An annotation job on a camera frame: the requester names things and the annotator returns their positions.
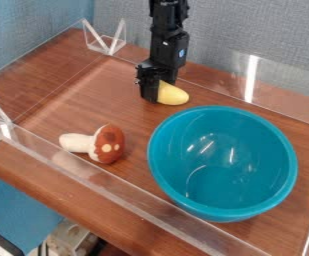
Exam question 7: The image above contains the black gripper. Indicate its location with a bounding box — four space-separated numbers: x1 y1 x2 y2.
137 31 191 103

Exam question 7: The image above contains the yellow toy banana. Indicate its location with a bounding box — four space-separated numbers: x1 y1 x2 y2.
157 81 189 106

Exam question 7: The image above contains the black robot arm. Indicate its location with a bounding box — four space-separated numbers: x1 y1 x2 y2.
137 0 191 105

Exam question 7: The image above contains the blue plastic bowl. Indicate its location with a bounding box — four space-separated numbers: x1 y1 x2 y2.
148 106 299 223

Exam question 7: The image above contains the brown white toy mushroom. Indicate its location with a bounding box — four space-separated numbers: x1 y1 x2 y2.
60 124 125 164

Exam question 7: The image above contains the clear acrylic barrier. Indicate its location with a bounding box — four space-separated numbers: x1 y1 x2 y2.
0 21 309 256

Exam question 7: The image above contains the grey metal bracket below table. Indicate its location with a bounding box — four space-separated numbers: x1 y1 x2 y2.
37 219 100 256

